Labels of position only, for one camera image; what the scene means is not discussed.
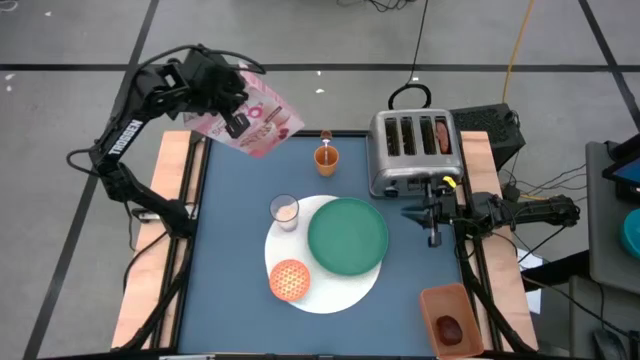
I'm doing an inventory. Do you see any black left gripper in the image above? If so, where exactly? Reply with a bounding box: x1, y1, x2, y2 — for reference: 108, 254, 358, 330
179, 45, 252, 140

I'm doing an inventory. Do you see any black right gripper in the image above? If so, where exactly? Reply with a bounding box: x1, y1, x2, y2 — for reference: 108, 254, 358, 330
399, 182, 464, 249

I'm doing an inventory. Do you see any pink strawberry yogurt cereal box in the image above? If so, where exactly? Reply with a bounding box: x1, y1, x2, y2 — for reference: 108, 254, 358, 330
182, 62, 306, 160

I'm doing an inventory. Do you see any dark red-brown food lump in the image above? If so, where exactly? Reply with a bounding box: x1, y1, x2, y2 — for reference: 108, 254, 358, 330
435, 314, 464, 347

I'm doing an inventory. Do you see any silver four-slot toaster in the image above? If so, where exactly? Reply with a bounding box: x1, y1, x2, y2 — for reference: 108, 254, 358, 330
367, 108, 465, 199

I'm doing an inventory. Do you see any green round plate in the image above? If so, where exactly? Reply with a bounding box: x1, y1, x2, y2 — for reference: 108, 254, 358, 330
306, 196, 390, 277

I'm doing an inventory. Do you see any metal spoon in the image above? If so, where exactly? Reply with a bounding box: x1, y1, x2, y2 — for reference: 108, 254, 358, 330
319, 129, 334, 166

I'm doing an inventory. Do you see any orange rectangular plastic container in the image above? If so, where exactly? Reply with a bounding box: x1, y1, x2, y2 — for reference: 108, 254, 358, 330
418, 282, 485, 360

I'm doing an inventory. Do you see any orange plastic cup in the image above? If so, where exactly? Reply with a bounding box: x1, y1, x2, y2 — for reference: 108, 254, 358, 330
313, 144, 341, 178

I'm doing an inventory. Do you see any clear drinking glass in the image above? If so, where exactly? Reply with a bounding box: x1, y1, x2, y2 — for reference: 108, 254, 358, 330
269, 193, 301, 233

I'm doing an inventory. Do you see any white round placemat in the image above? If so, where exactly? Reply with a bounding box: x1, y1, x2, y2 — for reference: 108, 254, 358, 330
263, 193, 384, 316

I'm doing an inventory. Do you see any white paper sheet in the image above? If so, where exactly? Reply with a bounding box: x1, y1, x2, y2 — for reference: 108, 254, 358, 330
517, 248, 544, 316

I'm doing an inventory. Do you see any light wooden side board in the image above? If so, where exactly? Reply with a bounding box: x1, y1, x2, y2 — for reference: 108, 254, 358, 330
457, 130, 540, 352
110, 130, 207, 351

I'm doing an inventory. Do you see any orange patterned bowl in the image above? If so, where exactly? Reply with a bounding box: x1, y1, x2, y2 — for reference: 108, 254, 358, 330
268, 258, 312, 303

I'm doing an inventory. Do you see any grey side table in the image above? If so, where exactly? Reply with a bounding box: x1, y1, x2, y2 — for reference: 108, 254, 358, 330
585, 140, 640, 296

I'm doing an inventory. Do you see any grey desk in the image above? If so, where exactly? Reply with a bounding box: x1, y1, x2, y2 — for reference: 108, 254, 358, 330
567, 274, 640, 360

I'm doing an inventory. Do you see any black tablet with blue screen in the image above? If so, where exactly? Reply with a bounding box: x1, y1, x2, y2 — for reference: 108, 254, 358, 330
601, 132, 640, 204

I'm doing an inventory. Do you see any teal round object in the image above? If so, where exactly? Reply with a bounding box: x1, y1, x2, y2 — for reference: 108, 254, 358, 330
619, 207, 640, 261

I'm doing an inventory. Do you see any black computer mouse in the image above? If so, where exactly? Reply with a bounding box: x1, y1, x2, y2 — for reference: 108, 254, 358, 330
592, 328, 629, 360

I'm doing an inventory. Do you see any black table frame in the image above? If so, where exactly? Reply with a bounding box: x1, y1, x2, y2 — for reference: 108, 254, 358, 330
149, 128, 506, 360

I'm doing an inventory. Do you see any black diagonal frame strut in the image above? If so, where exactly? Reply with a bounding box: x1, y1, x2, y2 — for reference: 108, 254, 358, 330
455, 239, 537, 354
117, 234, 197, 352

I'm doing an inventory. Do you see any black toaster power cord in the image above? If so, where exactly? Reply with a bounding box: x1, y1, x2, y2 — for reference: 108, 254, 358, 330
387, 0, 434, 112

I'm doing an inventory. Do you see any yellow floor cable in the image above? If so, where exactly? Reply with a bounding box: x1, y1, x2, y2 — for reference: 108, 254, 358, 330
501, 0, 537, 105

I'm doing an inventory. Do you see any black floor cable bundle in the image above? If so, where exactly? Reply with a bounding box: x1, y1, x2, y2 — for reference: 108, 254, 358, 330
335, 0, 417, 14

